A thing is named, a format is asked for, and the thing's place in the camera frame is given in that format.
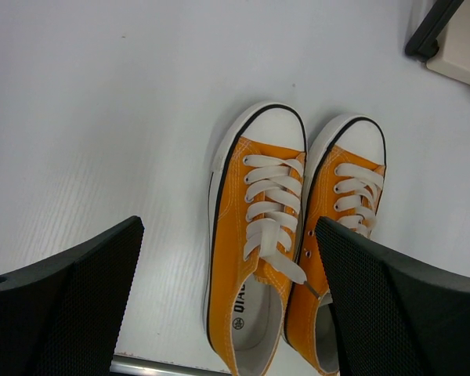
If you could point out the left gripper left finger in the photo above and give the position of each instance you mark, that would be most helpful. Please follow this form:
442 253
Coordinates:
62 315

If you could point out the aluminium mounting rail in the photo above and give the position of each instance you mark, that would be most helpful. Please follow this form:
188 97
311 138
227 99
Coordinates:
125 365

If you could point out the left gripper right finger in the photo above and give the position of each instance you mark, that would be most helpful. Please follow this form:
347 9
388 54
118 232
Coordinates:
393 314

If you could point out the beige black shoe shelf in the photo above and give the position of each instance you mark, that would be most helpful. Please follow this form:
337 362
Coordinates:
441 41

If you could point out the orange canvas sneaker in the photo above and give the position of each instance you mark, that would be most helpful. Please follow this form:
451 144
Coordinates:
254 207
344 180

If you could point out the right orange canvas sneaker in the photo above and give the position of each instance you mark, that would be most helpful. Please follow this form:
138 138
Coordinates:
344 180

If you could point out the left orange canvas sneaker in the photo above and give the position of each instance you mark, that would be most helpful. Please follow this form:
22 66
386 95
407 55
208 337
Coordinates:
254 207

